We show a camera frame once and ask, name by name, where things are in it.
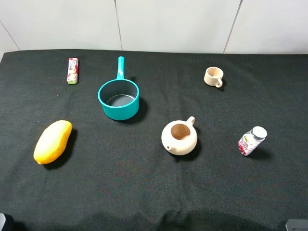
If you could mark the red candy box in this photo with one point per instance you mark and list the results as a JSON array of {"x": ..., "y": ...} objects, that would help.
[{"x": 72, "y": 73}]

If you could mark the black table cloth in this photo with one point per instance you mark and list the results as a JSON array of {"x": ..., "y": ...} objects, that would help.
[{"x": 117, "y": 176}]

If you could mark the yellow mango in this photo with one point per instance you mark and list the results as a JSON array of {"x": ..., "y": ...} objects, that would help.
[{"x": 52, "y": 142}]

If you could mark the beige wooden cup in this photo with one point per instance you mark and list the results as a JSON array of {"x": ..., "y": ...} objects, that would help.
[{"x": 213, "y": 77}]

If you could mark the small white-capped bottle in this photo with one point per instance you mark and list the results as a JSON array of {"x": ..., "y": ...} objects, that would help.
[{"x": 251, "y": 140}]

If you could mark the teal saucepan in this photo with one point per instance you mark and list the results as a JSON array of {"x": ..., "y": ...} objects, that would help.
[{"x": 119, "y": 97}]

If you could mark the beige wooden teapot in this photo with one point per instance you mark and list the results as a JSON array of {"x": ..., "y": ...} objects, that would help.
[{"x": 179, "y": 137}]

